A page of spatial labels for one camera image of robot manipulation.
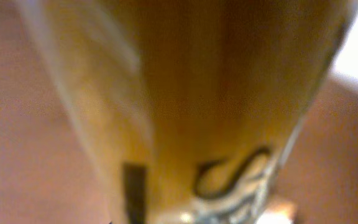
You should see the orange and tan snack package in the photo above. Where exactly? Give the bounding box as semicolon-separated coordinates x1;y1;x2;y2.
17;0;358;223

